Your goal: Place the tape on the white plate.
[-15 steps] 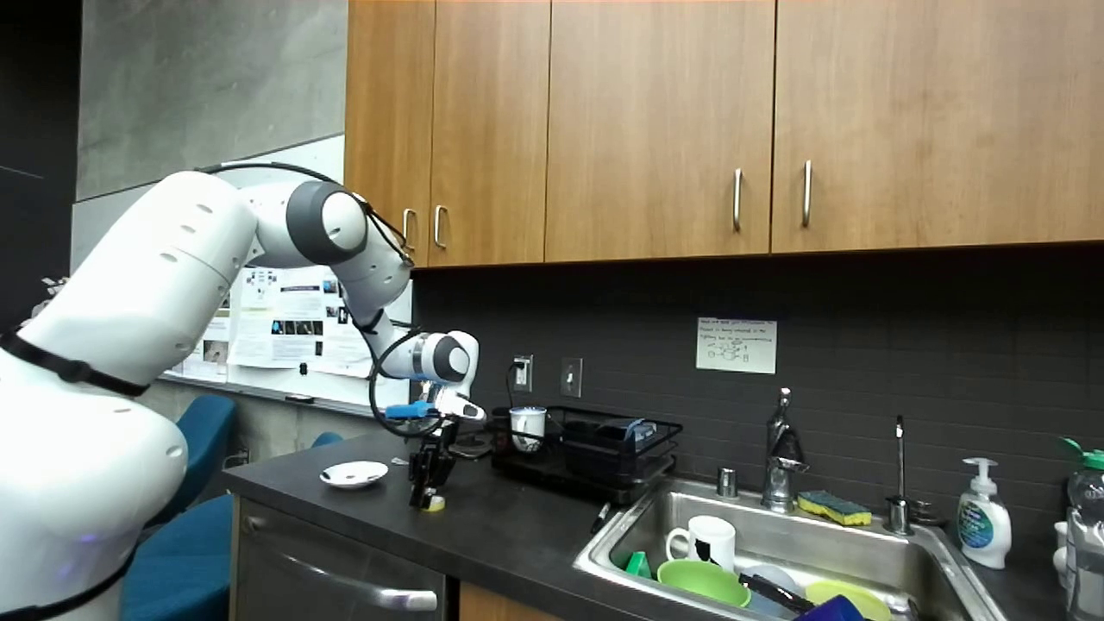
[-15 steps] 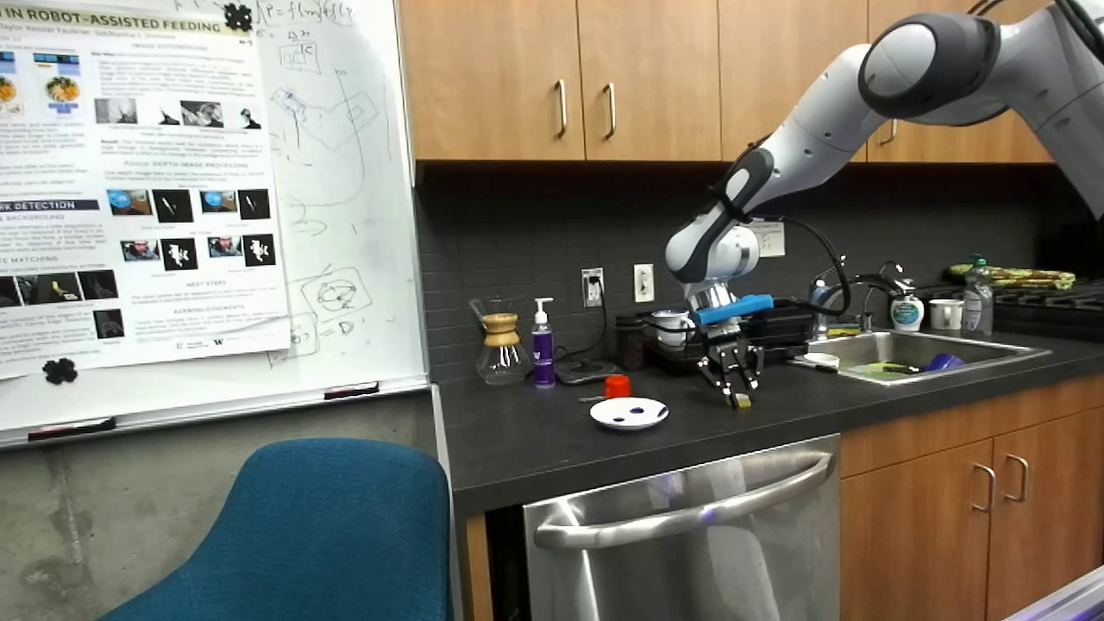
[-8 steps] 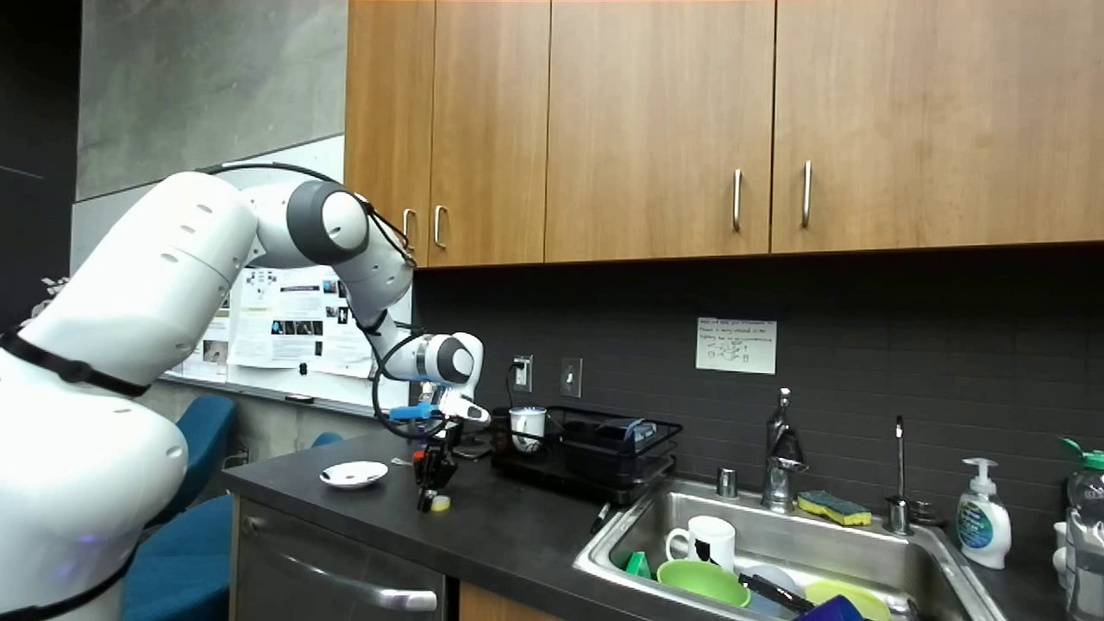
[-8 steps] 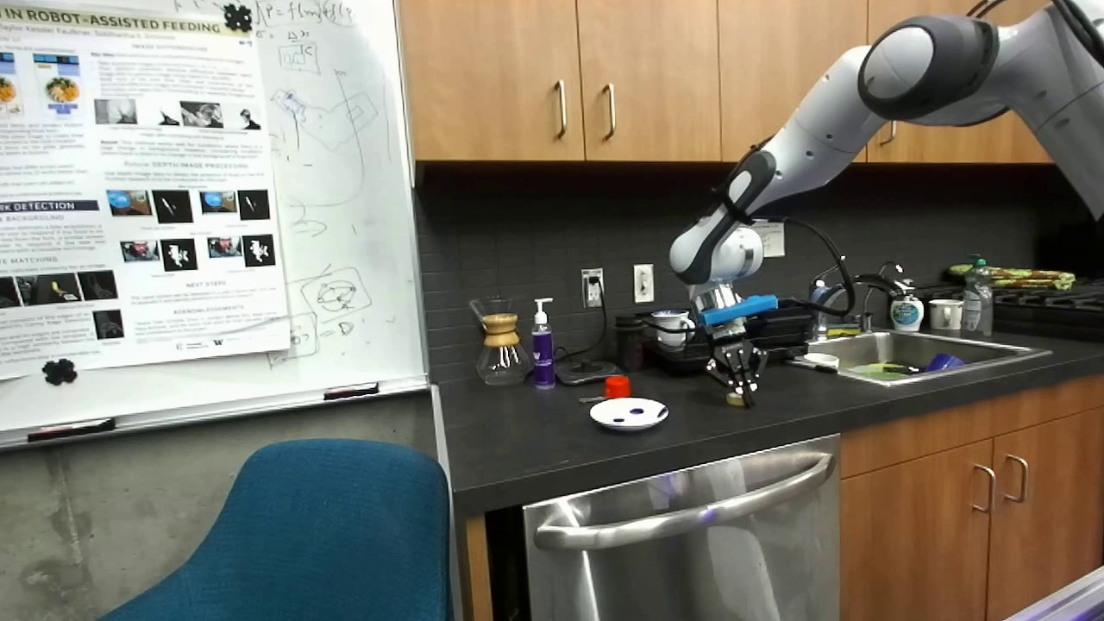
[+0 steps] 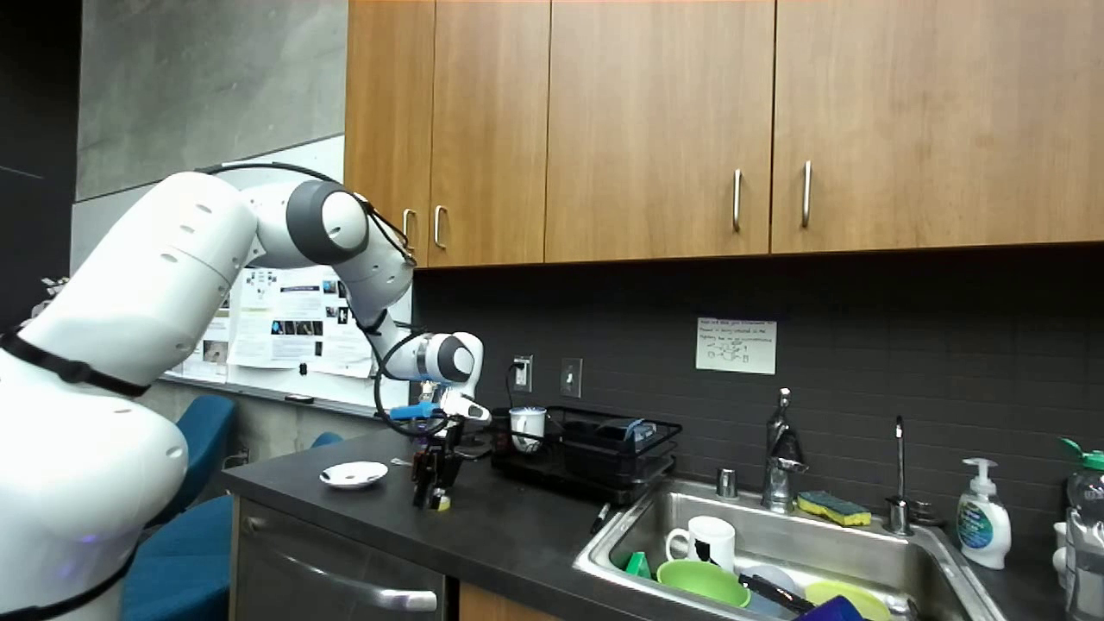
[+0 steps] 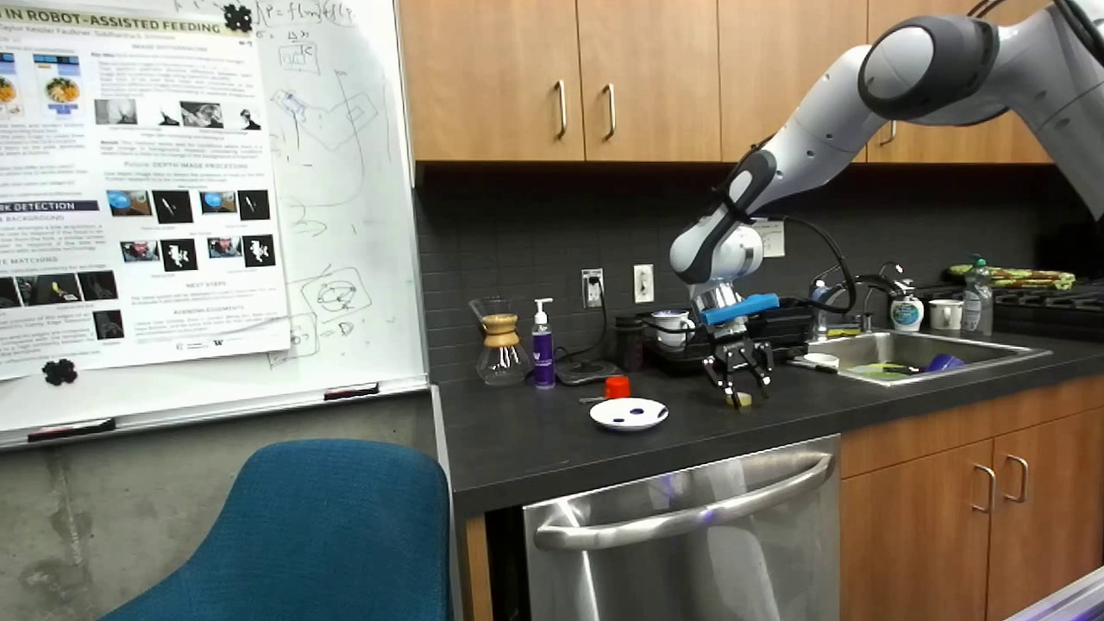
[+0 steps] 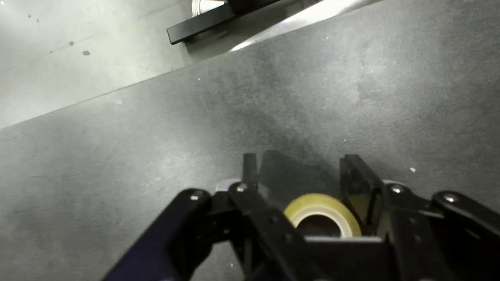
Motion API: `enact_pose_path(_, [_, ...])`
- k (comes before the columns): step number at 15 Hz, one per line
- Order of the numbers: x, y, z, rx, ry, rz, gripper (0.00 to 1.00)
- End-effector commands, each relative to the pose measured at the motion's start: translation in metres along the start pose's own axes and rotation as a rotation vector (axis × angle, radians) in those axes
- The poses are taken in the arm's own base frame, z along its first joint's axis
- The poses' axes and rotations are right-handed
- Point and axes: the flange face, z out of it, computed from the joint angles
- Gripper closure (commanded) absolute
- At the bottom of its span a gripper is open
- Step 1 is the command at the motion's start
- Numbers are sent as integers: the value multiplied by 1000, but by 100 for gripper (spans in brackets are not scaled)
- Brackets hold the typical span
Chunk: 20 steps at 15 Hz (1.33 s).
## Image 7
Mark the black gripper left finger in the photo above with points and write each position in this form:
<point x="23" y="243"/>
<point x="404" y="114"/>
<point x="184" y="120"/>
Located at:
<point x="209" y="239"/>

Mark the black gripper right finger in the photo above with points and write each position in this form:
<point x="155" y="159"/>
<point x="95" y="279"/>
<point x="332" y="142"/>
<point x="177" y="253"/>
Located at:
<point x="438" y="234"/>

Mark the yellow tape roll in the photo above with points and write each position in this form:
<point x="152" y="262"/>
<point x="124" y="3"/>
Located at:
<point x="323" y="204"/>

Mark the black metal bar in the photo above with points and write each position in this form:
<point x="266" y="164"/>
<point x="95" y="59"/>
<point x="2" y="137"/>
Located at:
<point x="209" y="25"/>

